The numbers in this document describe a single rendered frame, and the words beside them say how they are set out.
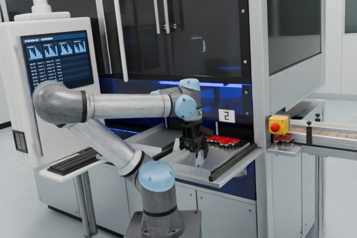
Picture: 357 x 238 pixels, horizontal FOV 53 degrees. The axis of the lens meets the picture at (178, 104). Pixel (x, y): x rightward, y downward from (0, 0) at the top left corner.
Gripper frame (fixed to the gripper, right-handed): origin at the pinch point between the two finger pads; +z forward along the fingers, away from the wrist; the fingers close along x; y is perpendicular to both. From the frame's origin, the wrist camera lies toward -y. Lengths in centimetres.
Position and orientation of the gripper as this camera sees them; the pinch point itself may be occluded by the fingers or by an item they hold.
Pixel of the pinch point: (200, 165)
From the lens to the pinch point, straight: 145.0
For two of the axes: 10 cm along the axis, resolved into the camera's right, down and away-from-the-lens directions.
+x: 8.0, 0.7, -5.9
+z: 0.9, 9.7, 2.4
